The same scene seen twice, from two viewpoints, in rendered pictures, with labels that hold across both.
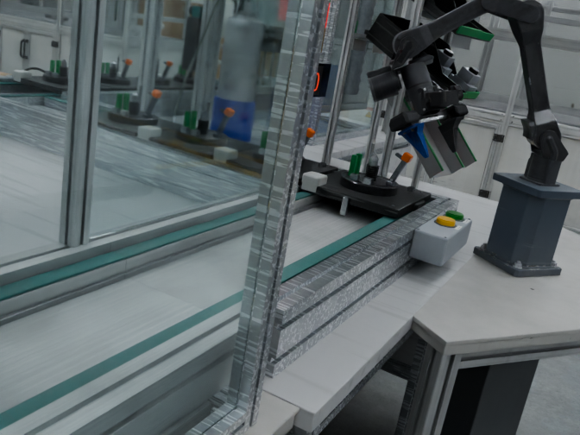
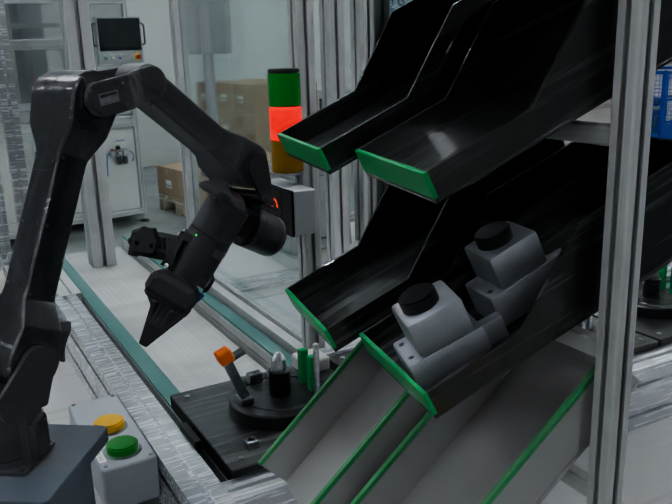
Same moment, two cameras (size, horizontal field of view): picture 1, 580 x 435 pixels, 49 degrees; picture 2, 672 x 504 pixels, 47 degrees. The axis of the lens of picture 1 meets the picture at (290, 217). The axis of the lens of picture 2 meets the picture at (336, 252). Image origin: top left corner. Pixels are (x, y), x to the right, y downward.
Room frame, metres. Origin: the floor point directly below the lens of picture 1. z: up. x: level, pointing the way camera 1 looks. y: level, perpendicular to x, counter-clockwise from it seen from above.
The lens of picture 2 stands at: (2.09, -0.92, 1.46)
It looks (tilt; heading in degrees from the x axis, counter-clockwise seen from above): 15 degrees down; 125
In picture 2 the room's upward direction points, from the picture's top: 2 degrees counter-clockwise
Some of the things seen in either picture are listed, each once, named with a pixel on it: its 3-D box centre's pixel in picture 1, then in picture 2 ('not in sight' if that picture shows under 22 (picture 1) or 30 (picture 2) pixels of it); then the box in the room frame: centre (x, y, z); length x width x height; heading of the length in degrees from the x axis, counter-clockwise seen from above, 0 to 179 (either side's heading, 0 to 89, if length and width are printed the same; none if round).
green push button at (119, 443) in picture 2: (454, 217); (122, 449); (1.36, -0.36, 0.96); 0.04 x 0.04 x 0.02
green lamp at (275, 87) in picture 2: not in sight; (284, 89); (1.35, 0.02, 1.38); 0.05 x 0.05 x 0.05
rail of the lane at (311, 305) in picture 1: (381, 255); (123, 395); (1.15, -0.19, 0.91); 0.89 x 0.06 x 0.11; 154
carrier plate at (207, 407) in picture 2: (368, 191); (280, 412); (1.47, -0.17, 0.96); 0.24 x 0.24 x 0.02; 64
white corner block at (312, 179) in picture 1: (313, 182); (311, 366); (1.42, -0.04, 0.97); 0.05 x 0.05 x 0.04; 64
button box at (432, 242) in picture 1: (442, 236); (111, 447); (1.29, -0.33, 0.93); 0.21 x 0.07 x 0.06; 154
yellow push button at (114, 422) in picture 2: (445, 223); (109, 426); (1.29, -0.33, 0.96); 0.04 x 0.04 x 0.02
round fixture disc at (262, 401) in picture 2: (368, 183); (280, 399); (1.47, -0.17, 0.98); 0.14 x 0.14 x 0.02
